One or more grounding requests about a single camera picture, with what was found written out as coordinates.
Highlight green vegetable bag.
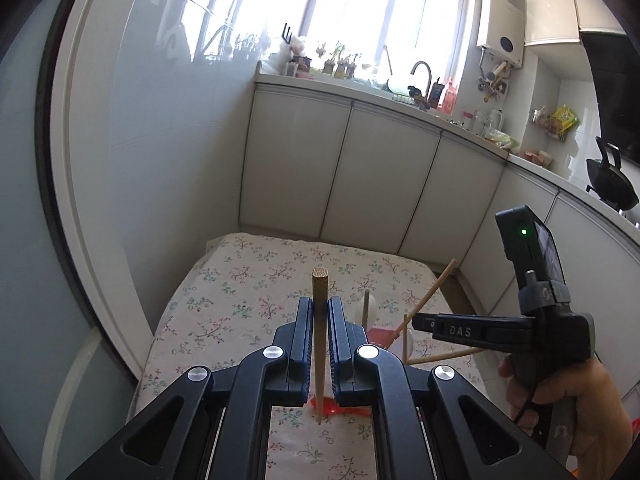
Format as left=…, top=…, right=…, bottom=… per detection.
left=484, top=130, right=521, bottom=152

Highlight row of windowsill ornaments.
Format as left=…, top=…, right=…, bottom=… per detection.
left=284, top=35, right=372, bottom=81

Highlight black wok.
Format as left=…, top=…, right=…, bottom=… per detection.
left=584, top=137, right=640, bottom=212

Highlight floral tablecloth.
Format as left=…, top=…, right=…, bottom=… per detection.
left=135, top=232, right=489, bottom=480

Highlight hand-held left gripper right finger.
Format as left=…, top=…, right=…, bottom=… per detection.
left=326, top=296, right=572, bottom=480

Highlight white kitchen cabinets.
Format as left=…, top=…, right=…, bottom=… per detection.
left=239, top=82, right=640, bottom=403

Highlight person's right hand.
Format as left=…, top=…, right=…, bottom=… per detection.
left=499, top=356, right=634, bottom=457

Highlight red plastic spoon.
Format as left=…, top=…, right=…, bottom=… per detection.
left=308, top=397, right=374, bottom=417

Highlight white upper cabinet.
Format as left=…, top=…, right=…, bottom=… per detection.
left=523, top=0, right=627, bottom=47

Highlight yellow snack packet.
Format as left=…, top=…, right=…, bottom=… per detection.
left=550, top=104, right=579, bottom=134

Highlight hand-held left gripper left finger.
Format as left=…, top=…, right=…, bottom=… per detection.
left=67, top=296, right=316, bottom=480

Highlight black range hood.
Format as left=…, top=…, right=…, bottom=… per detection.
left=579, top=30, right=640, bottom=167

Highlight kitchen window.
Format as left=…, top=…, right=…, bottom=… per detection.
left=190, top=0, right=472, bottom=97

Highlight curved kitchen faucet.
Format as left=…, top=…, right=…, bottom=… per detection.
left=409, top=61, right=434, bottom=104

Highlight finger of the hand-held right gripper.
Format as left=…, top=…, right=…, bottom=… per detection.
left=412, top=312, right=538, bottom=356

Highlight kitchen countertop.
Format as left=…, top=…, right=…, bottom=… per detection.
left=255, top=60, right=640, bottom=242

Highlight pink perforated utensil holder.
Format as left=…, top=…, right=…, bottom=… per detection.
left=367, top=326, right=404, bottom=354

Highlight red dish soap bottle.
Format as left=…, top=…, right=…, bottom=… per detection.
left=439, top=77, right=459, bottom=114

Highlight white water heater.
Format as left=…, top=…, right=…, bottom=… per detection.
left=475, top=0, right=526, bottom=69

